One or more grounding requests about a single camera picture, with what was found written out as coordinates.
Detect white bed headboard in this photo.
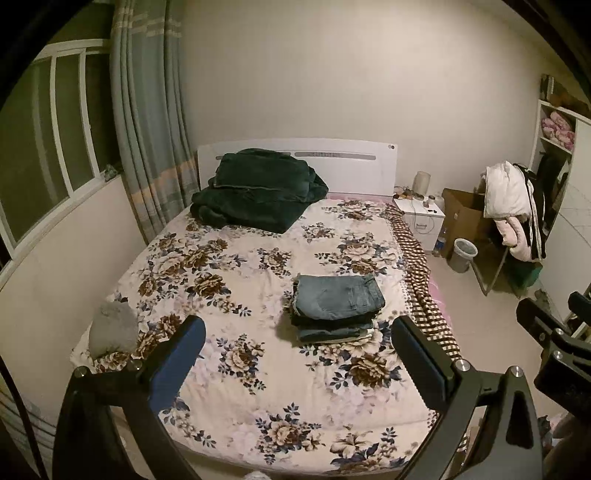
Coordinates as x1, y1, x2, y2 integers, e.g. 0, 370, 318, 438
197, 138, 399, 198

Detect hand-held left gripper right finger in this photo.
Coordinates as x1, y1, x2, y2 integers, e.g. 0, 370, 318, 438
391, 316, 553, 480

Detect folded light blue jeans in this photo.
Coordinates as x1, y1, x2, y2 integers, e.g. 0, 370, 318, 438
291, 273, 387, 320

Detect white jacket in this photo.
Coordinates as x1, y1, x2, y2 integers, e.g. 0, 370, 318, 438
483, 161, 533, 219

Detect bed with floral cover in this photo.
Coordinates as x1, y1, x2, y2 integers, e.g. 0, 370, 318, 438
69, 198, 445, 476

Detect brown checkered blanket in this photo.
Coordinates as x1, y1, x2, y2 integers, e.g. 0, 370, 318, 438
385, 203, 463, 363

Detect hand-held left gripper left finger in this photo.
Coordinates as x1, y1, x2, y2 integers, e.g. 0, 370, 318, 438
53, 316, 206, 480

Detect pink garment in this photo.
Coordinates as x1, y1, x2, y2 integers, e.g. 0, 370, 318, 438
496, 213, 544, 263

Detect cardboard box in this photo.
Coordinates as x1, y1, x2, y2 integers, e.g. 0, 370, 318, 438
441, 187, 493, 260

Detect black striped garment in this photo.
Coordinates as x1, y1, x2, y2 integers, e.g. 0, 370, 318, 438
512, 162, 549, 260

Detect grey trash bin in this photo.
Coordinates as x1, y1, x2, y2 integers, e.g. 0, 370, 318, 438
448, 238, 479, 273

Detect white nightstand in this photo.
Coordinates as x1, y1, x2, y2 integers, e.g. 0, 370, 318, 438
393, 196, 447, 253

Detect pink floral bedding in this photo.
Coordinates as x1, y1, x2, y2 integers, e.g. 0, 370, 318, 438
540, 110, 576, 149

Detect white wardrobe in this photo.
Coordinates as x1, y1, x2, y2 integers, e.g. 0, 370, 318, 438
527, 99, 591, 325

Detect dark green blanket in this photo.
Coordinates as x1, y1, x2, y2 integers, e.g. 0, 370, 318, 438
190, 148, 329, 234

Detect grey cloth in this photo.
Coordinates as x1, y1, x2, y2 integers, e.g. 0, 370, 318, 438
88, 302, 140, 358

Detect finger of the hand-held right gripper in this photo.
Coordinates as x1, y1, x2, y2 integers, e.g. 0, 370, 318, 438
516, 297, 572, 346
567, 291, 591, 325

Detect person's right forearm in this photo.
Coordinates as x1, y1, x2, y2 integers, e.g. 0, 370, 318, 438
551, 412, 591, 480

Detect green basin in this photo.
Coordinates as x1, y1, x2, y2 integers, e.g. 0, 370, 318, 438
507, 261, 544, 290

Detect folded dark blue jeans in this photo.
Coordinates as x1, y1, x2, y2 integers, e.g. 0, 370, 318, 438
289, 310, 378, 343

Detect metal frame chair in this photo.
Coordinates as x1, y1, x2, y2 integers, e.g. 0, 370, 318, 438
470, 228, 532, 296

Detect white framed window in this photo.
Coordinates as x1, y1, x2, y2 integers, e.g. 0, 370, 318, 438
0, 39, 124, 278

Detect grey striped curtain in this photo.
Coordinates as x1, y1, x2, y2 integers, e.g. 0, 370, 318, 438
109, 0, 201, 246

